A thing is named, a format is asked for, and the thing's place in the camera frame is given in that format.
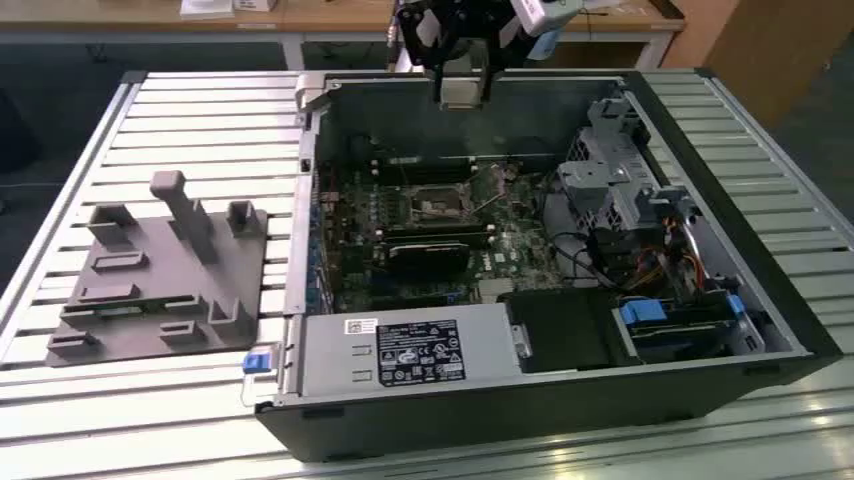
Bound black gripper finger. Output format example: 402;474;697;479
479;48;510;104
429;60;453;106

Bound silver CPU chip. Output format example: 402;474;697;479
442;75;487;110

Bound metal CPU socket cover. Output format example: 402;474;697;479
466;162;515;204

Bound CPU socket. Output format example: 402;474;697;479
407;184;477;224

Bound black installed RAM stick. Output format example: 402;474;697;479
379;230;487;245
399;157;479;184

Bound wooden desk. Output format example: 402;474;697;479
0;0;689;71

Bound silver metal drive cage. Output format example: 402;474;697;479
557;97;689;231

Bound black graphics card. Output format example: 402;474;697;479
385;241;473;275

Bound green motherboard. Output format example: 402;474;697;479
313;159;562;314

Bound white cardboard box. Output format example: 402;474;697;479
179;0;236;22

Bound wooden cabinet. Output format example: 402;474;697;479
666;0;854;129

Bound small silver heat sink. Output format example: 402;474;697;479
478;278;517;301

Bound hard disk in blue carrier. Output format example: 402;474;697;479
617;294;746;359

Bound grey parts rack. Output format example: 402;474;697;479
43;169;272;369

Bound grey power supply unit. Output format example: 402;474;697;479
293;305;529;396

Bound green RAM stick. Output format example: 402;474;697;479
83;298;199;317

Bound black open PC case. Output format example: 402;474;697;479
252;68;844;464

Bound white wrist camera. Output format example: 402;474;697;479
510;0;577;36

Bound black wire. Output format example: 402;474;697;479
545;227;619;292

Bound coloured wire bundle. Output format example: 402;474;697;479
630;214;709;294

